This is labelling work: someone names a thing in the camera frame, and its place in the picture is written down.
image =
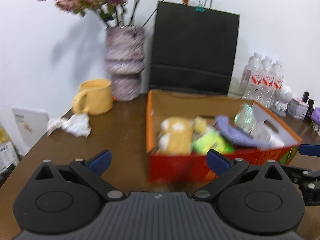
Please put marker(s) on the white robot figurine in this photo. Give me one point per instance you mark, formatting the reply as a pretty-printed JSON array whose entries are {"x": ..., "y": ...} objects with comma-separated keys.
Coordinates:
[{"x": 283, "y": 97}]

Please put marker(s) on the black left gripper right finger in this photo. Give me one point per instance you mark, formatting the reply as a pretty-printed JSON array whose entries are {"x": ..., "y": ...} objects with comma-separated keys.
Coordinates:
[{"x": 237, "y": 179}]

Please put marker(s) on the white booklet against wall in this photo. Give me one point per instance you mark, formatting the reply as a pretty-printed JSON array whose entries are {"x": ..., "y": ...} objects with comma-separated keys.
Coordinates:
[{"x": 29, "y": 126}]

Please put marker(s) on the green packet in box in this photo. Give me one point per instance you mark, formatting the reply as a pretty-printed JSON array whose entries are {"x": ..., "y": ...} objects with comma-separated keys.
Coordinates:
[{"x": 211, "y": 141}]

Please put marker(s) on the purple tissue pack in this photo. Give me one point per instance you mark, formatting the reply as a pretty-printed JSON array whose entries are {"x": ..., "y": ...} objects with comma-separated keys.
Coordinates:
[{"x": 315, "y": 117}]

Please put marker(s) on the black paper shopping bag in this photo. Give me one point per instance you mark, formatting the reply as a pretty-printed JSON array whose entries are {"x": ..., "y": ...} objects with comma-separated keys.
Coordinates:
[{"x": 193, "y": 51}]

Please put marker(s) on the yellow snack bag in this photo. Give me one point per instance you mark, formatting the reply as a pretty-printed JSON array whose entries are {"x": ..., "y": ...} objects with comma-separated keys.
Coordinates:
[{"x": 8, "y": 156}]

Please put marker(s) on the purple knitted cloth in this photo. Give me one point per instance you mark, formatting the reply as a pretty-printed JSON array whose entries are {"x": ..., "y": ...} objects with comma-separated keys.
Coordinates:
[{"x": 235, "y": 135}]

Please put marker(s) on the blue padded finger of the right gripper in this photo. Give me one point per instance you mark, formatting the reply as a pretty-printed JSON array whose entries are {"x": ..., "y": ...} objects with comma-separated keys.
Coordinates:
[{"x": 309, "y": 149}]

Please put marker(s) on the green binder clip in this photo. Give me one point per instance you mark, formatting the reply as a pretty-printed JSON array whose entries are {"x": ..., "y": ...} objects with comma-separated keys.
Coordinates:
[{"x": 200, "y": 7}]

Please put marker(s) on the orange white plush cat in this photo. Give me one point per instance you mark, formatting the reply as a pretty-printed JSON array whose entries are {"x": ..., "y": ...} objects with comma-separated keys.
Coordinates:
[{"x": 175, "y": 137}]

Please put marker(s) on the iridescent crumpled plastic bag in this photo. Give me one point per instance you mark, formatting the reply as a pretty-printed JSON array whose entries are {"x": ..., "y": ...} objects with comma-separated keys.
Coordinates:
[{"x": 245, "y": 118}]

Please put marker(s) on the yellow ceramic mug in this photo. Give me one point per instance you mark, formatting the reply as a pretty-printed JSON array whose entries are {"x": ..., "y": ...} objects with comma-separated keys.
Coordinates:
[{"x": 94, "y": 97}]

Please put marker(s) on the crumpled white tissue paper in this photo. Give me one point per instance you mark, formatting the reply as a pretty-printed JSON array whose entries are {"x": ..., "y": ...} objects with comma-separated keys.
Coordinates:
[{"x": 77, "y": 125}]

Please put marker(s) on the white plastic bottle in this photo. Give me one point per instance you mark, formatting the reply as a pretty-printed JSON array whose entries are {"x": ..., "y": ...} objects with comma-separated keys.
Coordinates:
[{"x": 266, "y": 137}]

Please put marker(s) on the orange red cardboard box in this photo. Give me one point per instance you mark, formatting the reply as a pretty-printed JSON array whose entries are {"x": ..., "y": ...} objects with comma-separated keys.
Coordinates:
[{"x": 202, "y": 110}]

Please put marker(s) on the water bottle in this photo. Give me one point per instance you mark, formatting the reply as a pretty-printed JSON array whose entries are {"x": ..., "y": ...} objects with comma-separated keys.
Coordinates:
[
  {"x": 254, "y": 76},
  {"x": 267, "y": 82},
  {"x": 277, "y": 83}
]

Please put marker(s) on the water bottle right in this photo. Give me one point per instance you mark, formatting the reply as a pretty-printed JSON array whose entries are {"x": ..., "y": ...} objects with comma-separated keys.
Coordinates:
[{"x": 277, "y": 83}]

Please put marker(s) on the water bottle left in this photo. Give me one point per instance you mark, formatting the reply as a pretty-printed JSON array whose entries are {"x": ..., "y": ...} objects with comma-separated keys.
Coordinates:
[{"x": 254, "y": 76}]

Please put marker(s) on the small metal tin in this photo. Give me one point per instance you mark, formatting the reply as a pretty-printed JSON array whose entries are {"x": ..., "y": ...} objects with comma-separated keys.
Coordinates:
[{"x": 297, "y": 108}]

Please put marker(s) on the water bottle middle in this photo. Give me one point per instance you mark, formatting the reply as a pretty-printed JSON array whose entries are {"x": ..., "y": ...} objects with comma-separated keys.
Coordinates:
[{"x": 267, "y": 82}]

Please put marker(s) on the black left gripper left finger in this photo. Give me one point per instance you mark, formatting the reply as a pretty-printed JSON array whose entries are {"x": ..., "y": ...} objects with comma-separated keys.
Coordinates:
[{"x": 79, "y": 180}]

